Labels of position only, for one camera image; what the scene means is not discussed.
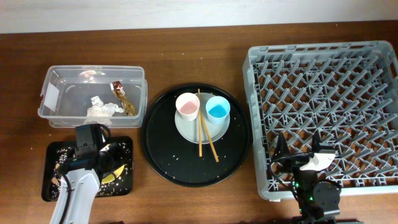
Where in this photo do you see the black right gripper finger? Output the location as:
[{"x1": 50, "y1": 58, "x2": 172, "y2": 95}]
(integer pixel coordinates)
[
  {"x1": 312, "y1": 130, "x2": 335, "y2": 153},
  {"x1": 274, "y1": 133, "x2": 290, "y2": 157}
]

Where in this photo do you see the yellow bowl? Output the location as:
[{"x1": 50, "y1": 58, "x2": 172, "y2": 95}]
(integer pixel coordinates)
[{"x1": 101, "y1": 165, "x2": 125, "y2": 184}]

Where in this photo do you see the white tissue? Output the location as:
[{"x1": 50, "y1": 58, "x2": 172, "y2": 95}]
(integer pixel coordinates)
[{"x1": 83, "y1": 96, "x2": 125, "y2": 126}]

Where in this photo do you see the gold snack wrapper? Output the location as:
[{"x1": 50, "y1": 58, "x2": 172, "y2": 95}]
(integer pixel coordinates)
[{"x1": 110, "y1": 81, "x2": 137, "y2": 116}]

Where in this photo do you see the blue cup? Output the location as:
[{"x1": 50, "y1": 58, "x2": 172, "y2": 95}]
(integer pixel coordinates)
[{"x1": 205, "y1": 96, "x2": 231, "y2": 124}]

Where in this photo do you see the pink cup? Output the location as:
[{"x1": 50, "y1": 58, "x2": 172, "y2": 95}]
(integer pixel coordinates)
[{"x1": 175, "y1": 93, "x2": 200, "y2": 121}]

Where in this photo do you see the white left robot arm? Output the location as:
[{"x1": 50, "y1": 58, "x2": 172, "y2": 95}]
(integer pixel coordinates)
[{"x1": 50, "y1": 123, "x2": 124, "y2": 223}]

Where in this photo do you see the clear plastic waste bin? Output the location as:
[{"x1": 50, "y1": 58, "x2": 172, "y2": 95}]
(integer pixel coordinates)
[{"x1": 38, "y1": 65, "x2": 147, "y2": 128}]

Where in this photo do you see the grey plastic dishwasher rack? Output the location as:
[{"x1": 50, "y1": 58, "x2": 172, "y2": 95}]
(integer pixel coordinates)
[{"x1": 243, "y1": 40, "x2": 397, "y2": 201}]

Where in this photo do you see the black rectangular tray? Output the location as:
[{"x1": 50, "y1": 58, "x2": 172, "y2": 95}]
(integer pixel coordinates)
[{"x1": 41, "y1": 136, "x2": 134, "y2": 202}]

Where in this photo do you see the food scraps and rice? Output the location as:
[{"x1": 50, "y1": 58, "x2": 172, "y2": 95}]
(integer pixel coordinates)
[{"x1": 49, "y1": 141, "x2": 132, "y2": 197}]

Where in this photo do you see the wooden chopstick right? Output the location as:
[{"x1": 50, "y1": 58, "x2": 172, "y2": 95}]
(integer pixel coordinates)
[{"x1": 199, "y1": 111, "x2": 219, "y2": 163}]

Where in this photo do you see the wooden chopstick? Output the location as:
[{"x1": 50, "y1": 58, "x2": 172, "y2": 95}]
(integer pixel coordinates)
[
  {"x1": 197, "y1": 88, "x2": 203, "y2": 157},
  {"x1": 199, "y1": 111, "x2": 219, "y2": 163}
]

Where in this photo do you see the black round serving tray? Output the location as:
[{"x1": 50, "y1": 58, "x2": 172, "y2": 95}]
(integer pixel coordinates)
[{"x1": 141, "y1": 83, "x2": 252, "y2": 187}]

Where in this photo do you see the light grey plate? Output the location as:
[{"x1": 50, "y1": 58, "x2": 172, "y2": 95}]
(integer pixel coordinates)
[{"x1": 175, "y1": 92, "x2": 230, "y2": 144}]

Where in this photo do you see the wooden chopstick left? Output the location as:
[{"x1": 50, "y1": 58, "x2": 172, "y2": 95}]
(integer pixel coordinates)
[{"x1": 197, "y1": 88, "x2": 203, "y2": 157}]

